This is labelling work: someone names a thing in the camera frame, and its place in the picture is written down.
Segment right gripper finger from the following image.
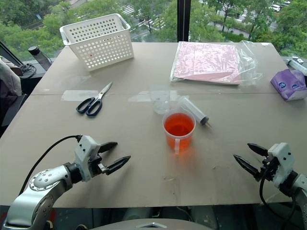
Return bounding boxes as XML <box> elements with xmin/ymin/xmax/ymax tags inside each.
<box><xmin>247</xmin><ymin>143</ymin><xmax>269</xmax><ymax>157</ymax></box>
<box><xmin>233</xmin><ymin>154</ymin><xmax>262</xmax><ymax>182</ymax></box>

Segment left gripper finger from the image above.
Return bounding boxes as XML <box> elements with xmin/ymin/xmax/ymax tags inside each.
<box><xmin>98</xmin><ymin>141</ymin><xmax>118</xmax><ymax>154</ymax></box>
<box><xmin>105</xmin><ymin>155</ymin><xmax>131</xmax><ymax>176</ymax></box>

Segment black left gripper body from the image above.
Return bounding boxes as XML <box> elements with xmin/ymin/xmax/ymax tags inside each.
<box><xmin>90</xmin><ymin>145</ymin><xmax>108</xmax><ymax>176</ymax></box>

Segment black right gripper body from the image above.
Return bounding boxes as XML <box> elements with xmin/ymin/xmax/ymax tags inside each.
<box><xmin>255</xmin><ymin>155</ymin><xmax>280</xmax><ymax>183</ymax></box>

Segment large clear plastic syringe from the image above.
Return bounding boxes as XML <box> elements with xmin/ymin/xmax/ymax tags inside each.
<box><xmin>177</xmin><ymin>95</ymin><xmax>213</xmax><ymax>130</ymax></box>

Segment small clear plastic cup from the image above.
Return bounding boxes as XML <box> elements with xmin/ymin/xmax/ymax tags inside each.
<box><xmin>150</xmin><ymin>84</ymin><xmax>172</xmax><ymax>115</ymax></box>

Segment large cup with orange liquid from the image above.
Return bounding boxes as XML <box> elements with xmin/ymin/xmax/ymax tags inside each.
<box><xmin>162</xmin><ymin>112</ymin><xmax>197</xmax><ymax>155</ymax></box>

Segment clear syringe with blue print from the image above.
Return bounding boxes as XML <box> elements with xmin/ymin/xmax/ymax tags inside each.
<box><xmin>284</xmin><ymin>57</ymin><xmax>307</xmax><ymax>76</ymax></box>

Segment purple tissue pack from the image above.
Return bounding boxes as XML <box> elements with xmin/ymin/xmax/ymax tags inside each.
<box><xmin>270</xmin><ymin>69</ymin><xmax>307</xmax><ymax>103</ymax></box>

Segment grey rounded shape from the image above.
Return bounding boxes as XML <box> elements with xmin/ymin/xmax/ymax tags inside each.
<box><xmin>90</xmin><ymin>217</ymin><xmax>218</xmax><ymax>230</ymax></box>

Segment white perforated plastic basket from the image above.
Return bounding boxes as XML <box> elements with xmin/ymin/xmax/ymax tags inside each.
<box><xmin>59</xmin><ymin>13</ymin><xmax>135</xmax><ymax>72</ymax></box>

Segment pink paper pack in plastic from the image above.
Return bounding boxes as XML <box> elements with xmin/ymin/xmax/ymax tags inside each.
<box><xmin>170</xmin><ymin>40</ymin><xmax>263</xmax><ymax>88</ymax></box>

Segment dark drinking bottle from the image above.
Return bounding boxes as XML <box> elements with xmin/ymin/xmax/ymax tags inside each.
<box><xmin>27</xmin><ymin>46</ymin><xmax>52</xmax><ymax>71</ymax></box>

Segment light garment on chair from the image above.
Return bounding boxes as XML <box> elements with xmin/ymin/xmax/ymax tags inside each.
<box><xmin>0</xmin><ymin>56</ymin><xmax>23</xmax><ymax>97</ymax></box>

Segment dark window mullion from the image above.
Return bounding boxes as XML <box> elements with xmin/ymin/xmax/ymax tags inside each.
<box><xmin>177</xmin><ymin>0</ymin><xmax>191</xmax><ymax>44</ymax></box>

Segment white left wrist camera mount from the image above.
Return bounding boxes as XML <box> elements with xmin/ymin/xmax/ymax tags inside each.
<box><xmin>73</xmin><ymin>135</ymin><xmax>102</xmax><ymax>181</ymax></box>

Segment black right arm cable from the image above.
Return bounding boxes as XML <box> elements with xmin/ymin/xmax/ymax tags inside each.
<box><xmin>259</xmin><ymin>164</ymin><xmax>297</xmax><ymax>230</ymax></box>

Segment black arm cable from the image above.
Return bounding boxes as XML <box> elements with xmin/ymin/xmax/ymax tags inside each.
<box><xmin>259</xmin><ymin>164</ymin><xmax>297</xmax><ymax>230</ymax></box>
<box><xmin>18</xmin><ymin>135</ymin><xmax>83</xmax><ymax>195</ymax></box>

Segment black-handled scissors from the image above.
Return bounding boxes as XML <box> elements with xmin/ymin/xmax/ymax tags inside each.
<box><xmin>76</xmin><ymin>81</ymin><xmax>113</xmax><ymax>117</ymax></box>

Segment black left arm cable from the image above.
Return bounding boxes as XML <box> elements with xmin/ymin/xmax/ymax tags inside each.
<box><xmin>18</xmin><ymin>135</ymin><xmax>83</xmax><ymax>195</ymax></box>

